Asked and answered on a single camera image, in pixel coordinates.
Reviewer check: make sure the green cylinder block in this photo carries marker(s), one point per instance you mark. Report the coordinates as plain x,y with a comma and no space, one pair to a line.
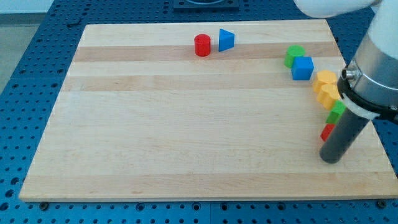
292,52

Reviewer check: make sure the red star block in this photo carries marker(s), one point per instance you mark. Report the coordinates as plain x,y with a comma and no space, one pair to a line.
327,131

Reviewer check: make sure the wooden board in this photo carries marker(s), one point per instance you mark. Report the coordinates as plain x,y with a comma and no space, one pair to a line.
140,117

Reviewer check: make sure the blue cube block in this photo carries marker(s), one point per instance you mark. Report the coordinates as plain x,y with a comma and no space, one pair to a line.
302,68

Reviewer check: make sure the green star block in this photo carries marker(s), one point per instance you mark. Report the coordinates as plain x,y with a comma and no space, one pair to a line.
335,113

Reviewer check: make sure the red cylinder block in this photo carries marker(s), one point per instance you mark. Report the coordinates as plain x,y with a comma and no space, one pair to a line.
202,44

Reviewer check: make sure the blue triangular prism block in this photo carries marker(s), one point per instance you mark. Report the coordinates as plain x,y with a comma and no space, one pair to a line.
226,40

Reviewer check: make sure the yellow hexagon block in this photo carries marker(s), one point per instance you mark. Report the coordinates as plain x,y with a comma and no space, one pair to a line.
323,77

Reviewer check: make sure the yellow heart block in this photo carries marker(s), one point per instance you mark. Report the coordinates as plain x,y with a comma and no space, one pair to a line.
328,96

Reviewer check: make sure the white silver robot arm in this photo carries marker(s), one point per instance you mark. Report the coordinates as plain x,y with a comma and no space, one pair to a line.
368,84

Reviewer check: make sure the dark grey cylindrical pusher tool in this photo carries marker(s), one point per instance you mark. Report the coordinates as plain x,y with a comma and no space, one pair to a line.
347,129

